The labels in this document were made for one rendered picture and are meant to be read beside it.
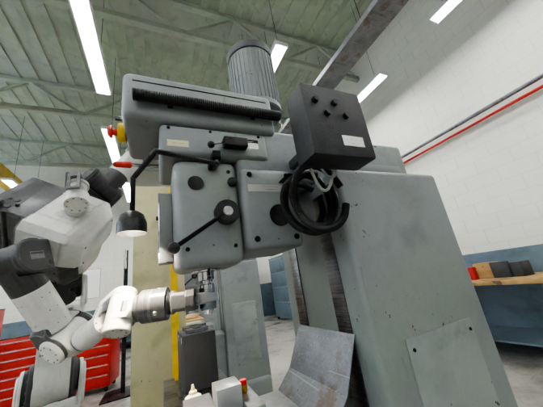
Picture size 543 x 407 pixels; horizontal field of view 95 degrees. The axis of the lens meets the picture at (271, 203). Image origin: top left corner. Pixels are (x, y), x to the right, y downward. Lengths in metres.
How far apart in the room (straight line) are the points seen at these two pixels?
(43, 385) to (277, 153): 1.16
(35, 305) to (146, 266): 1.59
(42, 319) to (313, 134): 0.91
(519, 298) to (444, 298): 3.81
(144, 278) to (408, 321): 2.12
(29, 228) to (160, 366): 1.76
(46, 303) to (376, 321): 0.93
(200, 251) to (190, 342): 0.49
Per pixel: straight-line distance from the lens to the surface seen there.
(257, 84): 1.07
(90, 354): 5.40
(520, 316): 4.85
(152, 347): 2.53
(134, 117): 0.82
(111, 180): 1.27
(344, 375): 0.83
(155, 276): 2.51
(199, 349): 1.12
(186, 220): 0.72
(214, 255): 0.71
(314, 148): 0.60
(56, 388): 1.36
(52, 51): 7.25
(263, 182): 0.79
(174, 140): 0.79
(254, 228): 0.73
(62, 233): 1.04
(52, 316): 1.02
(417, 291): 0.90
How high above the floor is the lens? 1.25
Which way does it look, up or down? 17 degrees up
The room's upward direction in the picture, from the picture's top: 9 degrees counter-clockwise
